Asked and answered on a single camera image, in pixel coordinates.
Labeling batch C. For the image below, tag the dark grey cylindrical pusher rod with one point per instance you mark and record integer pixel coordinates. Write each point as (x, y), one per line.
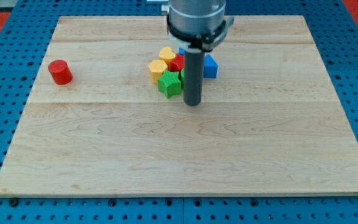
(193, 78)

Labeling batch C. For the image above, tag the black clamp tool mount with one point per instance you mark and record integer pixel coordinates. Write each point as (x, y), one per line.
(198, 43)

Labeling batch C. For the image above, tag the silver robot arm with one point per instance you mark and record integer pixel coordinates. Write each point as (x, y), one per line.
(197, 27)

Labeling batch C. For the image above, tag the small blue block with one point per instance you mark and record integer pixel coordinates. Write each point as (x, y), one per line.
(181, 51)

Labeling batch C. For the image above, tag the green block behind rod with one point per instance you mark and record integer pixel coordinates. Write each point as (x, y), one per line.
(182, 78)

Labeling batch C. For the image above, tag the red star block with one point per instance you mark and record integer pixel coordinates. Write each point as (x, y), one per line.
(177, 64)

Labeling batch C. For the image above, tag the blue triangle block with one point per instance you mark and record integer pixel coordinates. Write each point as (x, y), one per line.
(210, 67)

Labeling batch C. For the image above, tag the yellow heart block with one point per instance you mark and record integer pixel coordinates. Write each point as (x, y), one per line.
(167, 55)

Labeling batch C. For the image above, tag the green star block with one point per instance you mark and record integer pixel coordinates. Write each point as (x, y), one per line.
(169, 84)

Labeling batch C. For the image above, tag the yellow hexagon block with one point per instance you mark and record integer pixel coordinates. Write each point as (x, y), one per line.
(156, 70)

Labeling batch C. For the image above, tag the wooden board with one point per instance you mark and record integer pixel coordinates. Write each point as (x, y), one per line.
(270, 125)

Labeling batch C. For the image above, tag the red cylinder block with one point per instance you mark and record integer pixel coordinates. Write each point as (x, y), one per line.
(60, 72)

